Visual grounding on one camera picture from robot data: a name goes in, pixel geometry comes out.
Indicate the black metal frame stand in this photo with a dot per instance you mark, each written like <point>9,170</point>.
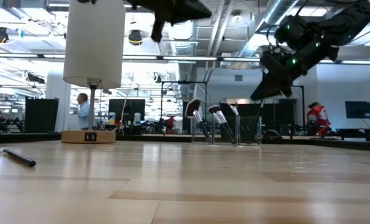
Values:
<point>303,105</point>

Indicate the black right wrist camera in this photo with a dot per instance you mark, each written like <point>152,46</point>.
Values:
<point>292,31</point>

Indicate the large fluffy brown makeup brush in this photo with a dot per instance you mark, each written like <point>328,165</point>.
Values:
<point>192,107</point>

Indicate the thin black makeup brush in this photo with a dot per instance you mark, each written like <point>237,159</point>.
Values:
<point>235,111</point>
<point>20,158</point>

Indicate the black aluminium table frame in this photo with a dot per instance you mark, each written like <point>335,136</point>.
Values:
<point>32,137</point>

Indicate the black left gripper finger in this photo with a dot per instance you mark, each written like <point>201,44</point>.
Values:
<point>185,17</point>
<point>188,7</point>

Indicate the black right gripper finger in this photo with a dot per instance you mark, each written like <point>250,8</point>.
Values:
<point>266,87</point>
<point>284,87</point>

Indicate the person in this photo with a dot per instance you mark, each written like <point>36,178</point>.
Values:
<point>317,119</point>
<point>83,112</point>

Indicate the white wipes canister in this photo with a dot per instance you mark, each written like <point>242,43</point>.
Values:
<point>137,118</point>

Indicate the black wall monitor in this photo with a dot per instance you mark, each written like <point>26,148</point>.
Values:
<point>357,109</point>

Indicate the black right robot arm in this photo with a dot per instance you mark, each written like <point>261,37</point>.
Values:
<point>350,21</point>

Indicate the flat-top silver ferrule makeup brush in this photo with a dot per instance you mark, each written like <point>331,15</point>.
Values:
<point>214,109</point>

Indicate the black partition panel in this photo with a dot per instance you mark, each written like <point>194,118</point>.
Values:
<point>275,118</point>
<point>41,115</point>

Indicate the yellow label wipes canister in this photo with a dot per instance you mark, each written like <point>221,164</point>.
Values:
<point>111,118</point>

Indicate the silver ceiling duct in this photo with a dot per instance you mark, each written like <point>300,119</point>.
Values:
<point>185,46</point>

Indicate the white shade wooden base lamp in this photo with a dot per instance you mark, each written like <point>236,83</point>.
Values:
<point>91,46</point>

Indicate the clear acrylic brush organizer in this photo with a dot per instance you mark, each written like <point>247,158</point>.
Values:
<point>194,141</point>

